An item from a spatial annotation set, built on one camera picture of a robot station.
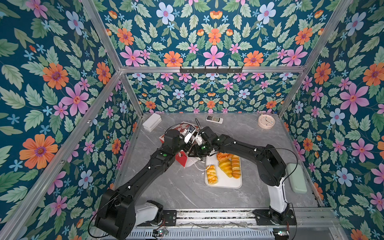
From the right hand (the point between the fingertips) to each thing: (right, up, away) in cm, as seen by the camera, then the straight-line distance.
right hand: (190, 153), depth 85 cm
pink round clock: (+55, +20, +26) cm, 64 cm away
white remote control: (+17, +21, +29) cm, 40 cm away
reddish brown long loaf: (+18, -2, +3) cm, 19 cm away
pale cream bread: (+21, -8, +3) cm, 23 cm away
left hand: (+2, +13, -6) cm, 15 cm away
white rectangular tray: (+19, -16, -1) cm, 25 cm away
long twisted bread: (+28, -8, +3) cm, 29 cm away
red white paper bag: (-4, -2, -2) cm, 5 cm away
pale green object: (+61, -14, -2) cm, 63 cm away
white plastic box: (-31, +19, +26) cm, 45 cm away
